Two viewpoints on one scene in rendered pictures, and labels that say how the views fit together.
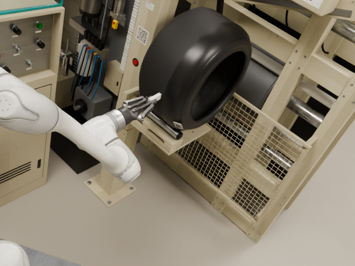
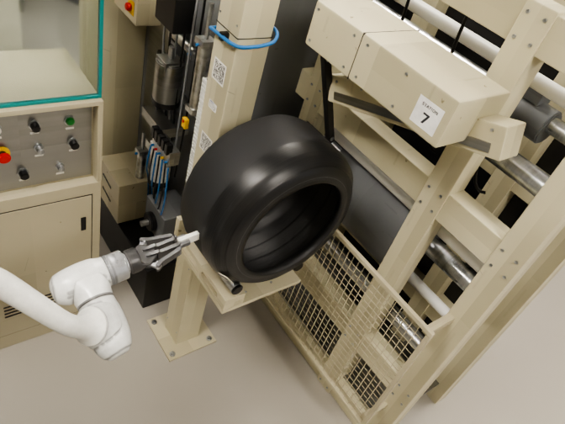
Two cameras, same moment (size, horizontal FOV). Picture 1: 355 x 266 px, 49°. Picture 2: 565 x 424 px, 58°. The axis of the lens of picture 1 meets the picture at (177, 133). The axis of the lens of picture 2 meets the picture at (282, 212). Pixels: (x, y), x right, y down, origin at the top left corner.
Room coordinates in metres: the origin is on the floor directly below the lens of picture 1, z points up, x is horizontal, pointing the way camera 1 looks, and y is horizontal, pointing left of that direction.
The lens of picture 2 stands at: (0.40, -0.38, 2.30)
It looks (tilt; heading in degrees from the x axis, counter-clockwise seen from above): 40 degrees down; 14
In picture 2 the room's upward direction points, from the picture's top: 19 degrees clockwise
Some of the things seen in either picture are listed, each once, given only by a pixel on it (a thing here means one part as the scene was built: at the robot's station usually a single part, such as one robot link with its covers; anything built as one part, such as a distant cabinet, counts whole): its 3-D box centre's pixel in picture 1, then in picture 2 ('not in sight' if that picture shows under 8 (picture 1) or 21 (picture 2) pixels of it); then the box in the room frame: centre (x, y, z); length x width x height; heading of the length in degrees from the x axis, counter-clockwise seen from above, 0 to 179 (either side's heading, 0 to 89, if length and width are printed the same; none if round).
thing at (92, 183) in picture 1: (110, 186); (182, 330); (1.85, 0.31, 0.01); 0.27 x 0.27 x 0.02; 62
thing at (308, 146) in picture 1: (222, 143); (324, 300); (1.93, -0.28, 0.65); 0.90 x 0.02 x 0.70; 62
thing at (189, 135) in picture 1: (167, 122); (239, 262); (1.74, 0.07, 0.80); 0.37 x 0.36 x 0.02; 152
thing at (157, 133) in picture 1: (152, 125); (210, 267); (1.62, 0.14, 0.84); 0.36 x 0.09 x 0.06; 62
